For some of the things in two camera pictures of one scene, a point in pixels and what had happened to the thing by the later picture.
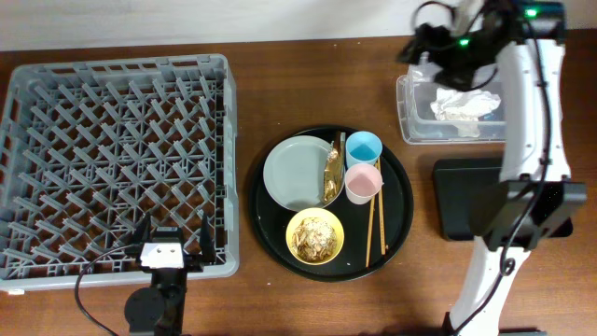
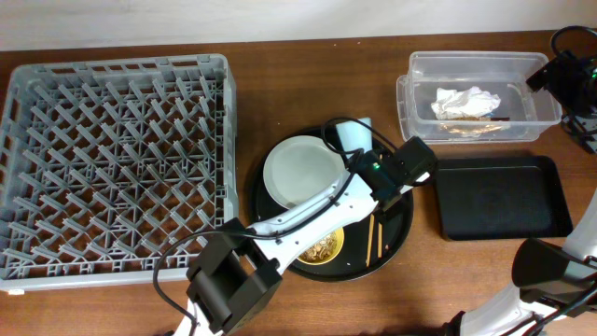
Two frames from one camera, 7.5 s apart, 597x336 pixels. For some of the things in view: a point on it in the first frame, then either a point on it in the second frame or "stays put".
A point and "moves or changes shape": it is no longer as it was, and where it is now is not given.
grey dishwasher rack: (88, 147) stays put
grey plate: (294, 172) stays put
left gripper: (194, 265) -> (389, 196)
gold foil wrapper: (334, 168) -> (467, 129)
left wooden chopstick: (370, 231) stays put
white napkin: (463, 105) stays put
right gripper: (453, 78) -> (537, 79)
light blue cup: (363, 147) moves or changes shape
